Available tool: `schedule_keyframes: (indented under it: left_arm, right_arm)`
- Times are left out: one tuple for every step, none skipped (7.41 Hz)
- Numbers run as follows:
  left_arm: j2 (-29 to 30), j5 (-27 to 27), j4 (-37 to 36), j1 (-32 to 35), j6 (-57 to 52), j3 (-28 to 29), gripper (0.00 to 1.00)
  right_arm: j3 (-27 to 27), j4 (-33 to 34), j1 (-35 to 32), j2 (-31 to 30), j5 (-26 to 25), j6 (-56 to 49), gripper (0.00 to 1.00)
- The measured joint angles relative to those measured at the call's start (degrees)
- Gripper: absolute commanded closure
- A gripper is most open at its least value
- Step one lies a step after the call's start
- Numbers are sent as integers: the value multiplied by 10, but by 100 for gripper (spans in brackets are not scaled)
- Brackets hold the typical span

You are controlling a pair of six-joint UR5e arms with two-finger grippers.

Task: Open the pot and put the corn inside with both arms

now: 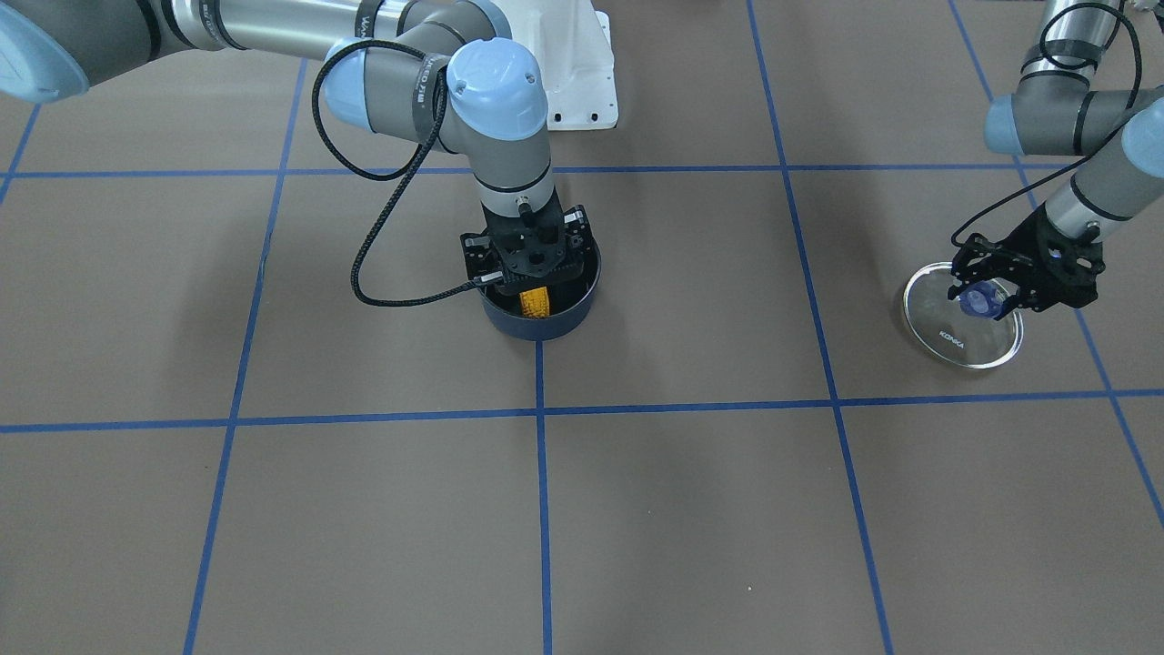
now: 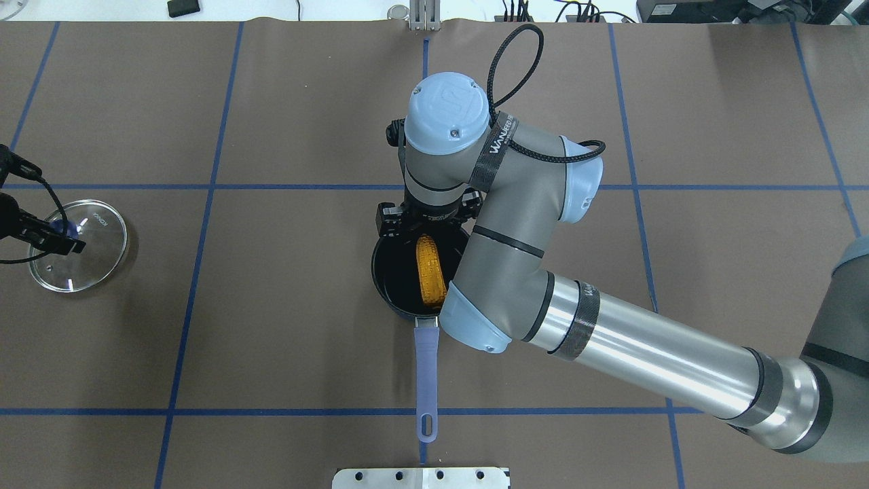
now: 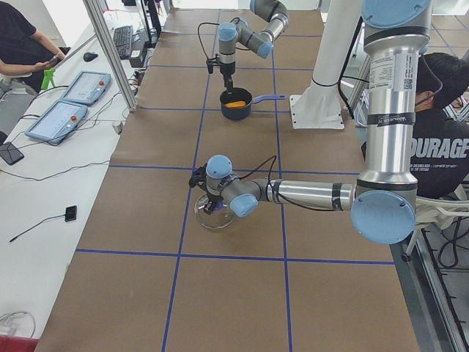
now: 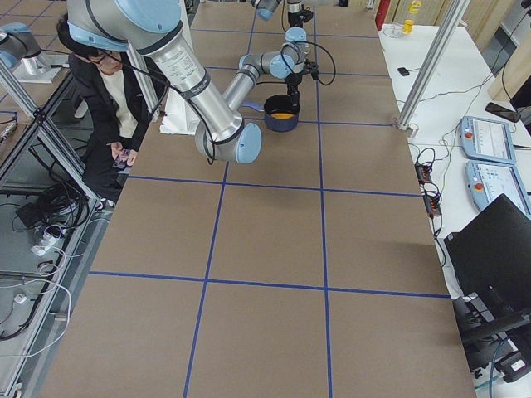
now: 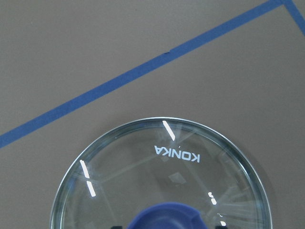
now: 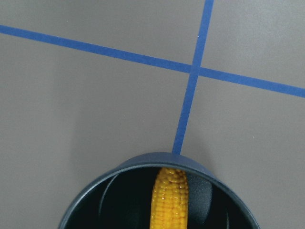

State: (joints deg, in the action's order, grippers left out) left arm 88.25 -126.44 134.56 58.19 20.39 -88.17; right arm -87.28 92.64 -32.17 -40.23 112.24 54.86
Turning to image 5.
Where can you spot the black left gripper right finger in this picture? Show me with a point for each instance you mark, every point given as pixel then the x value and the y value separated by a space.
pixel 220 227

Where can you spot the glass pot lid blue knob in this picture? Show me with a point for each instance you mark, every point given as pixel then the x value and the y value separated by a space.
pixel 161 173

